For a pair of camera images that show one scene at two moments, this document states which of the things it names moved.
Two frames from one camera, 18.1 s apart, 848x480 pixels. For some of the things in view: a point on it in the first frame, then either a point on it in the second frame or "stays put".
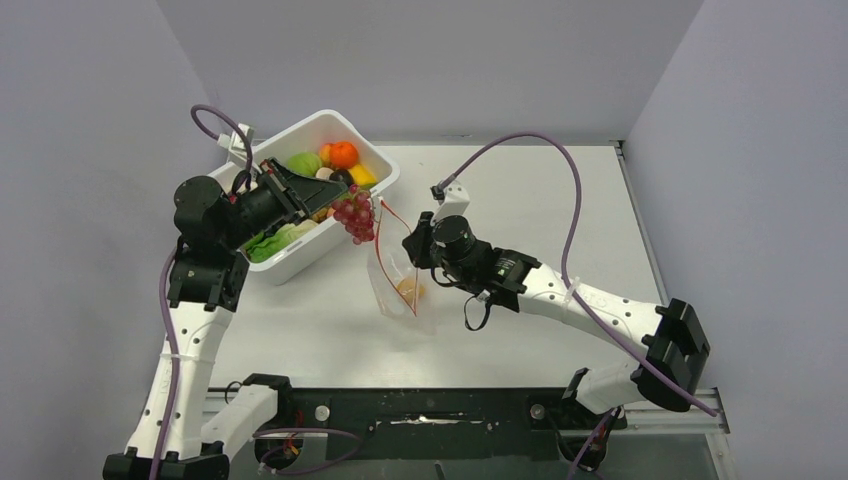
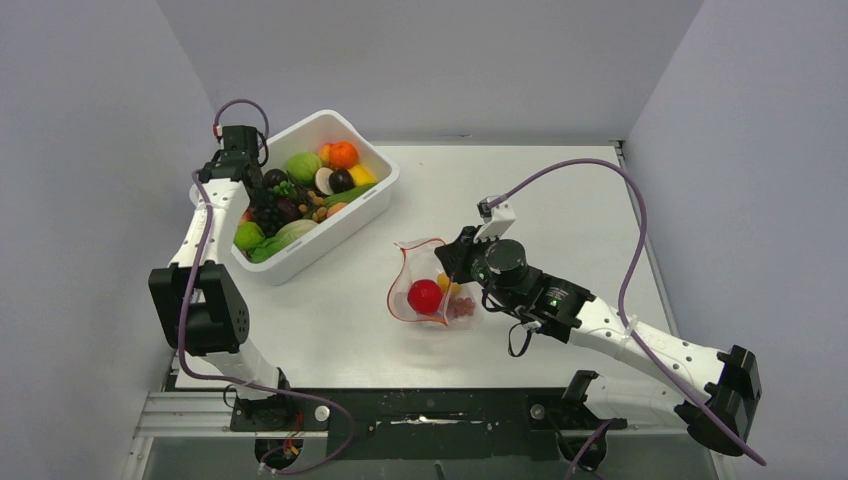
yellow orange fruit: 411,288 → 443,283
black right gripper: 417,243 → 457,255
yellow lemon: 361,175 stays put
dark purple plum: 343,175 stays put
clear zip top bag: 395,283 → 425,290
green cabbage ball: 305,163 stays put
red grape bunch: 356,214 → 460,307
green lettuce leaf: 260,246 stays put
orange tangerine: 343,154 stays put
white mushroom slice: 323,173 stays put
